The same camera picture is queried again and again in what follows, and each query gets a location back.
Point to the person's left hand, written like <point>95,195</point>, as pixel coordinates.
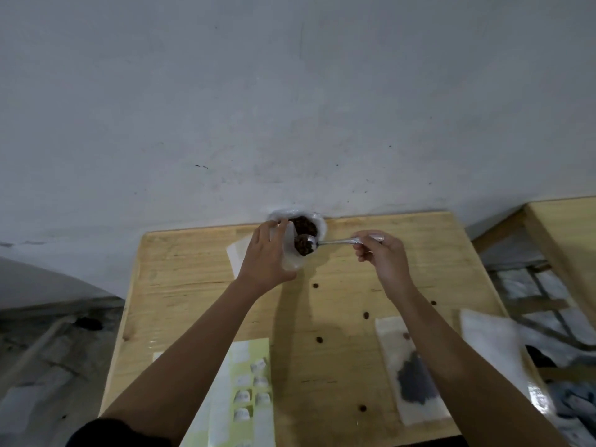
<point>263,265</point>

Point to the person's right hand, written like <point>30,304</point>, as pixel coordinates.
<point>389,265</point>

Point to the large clear plastic bag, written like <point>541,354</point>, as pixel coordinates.
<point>279,214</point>

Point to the metal spoon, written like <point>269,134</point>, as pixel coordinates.
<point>335,242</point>

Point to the stack of clear pouches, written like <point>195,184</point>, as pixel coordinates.
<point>489,339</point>

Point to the person's right forearm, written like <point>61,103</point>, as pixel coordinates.
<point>465,367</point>

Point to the person's left forearm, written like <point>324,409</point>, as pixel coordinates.
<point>195,363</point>

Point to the person's black shirt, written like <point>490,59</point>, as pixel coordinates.
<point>111,435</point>

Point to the pale yellow label sheet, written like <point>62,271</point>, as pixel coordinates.
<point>256,349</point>

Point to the small black floor object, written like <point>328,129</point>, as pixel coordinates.
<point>540,357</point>

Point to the light wooden side table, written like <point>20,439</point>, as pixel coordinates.
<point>563,223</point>

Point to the wooden stick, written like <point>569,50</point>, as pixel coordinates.
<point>37,346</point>

